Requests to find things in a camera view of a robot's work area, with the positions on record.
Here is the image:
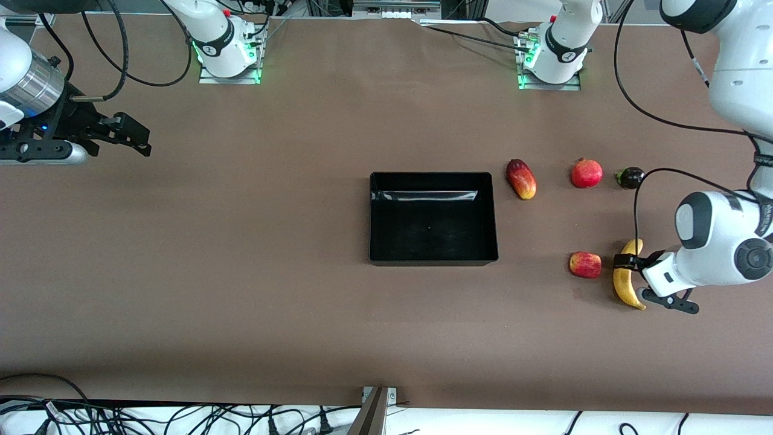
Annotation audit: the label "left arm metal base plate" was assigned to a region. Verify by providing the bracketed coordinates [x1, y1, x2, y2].
[516, 30, 582, 92]

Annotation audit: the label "red pomegranate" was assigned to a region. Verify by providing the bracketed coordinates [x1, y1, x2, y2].
[571, 158, 604, 189]

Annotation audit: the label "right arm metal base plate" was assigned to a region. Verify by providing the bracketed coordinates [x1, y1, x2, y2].
[198, 35, 263, 85]

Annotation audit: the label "black rectangular plastic box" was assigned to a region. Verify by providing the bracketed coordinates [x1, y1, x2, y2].
[369, 172, 499, 266]

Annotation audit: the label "black cable to arm base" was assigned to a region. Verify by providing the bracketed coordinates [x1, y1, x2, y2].
[422, 17, 533, 54]

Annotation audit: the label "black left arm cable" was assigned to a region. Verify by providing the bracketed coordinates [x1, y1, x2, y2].
[614, 0, 773, 263]

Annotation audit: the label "red yellow mango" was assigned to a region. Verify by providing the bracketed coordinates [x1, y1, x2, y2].
[505, 158, 537, 201]

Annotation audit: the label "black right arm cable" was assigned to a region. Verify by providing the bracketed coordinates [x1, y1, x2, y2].
[39, 0, 194, 103]

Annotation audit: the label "dark purple mangosteen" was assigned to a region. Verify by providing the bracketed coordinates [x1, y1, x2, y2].
[615, 167, 646, 190]

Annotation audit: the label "metal bracket at table edge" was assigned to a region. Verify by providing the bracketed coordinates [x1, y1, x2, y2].
[347, 386, 399, 435]

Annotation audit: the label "aluminium frame profile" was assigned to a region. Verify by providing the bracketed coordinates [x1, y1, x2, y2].
[726, 0, 773, 43]

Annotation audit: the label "yellow banana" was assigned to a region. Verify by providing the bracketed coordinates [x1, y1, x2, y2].
[612, 238, 647, 311]

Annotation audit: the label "tangled black cables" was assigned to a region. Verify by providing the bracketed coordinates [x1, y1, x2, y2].
[0, 396, 363, 435]

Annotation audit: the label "grey metal device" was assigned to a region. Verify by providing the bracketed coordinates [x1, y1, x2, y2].
[352, 0, 443, 20]

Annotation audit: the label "red apple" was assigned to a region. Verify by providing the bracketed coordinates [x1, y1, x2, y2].
[569, 251, 603, 279]

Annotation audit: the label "long arched black cable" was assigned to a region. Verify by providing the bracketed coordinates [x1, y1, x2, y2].
[0, 373, 91, 404]

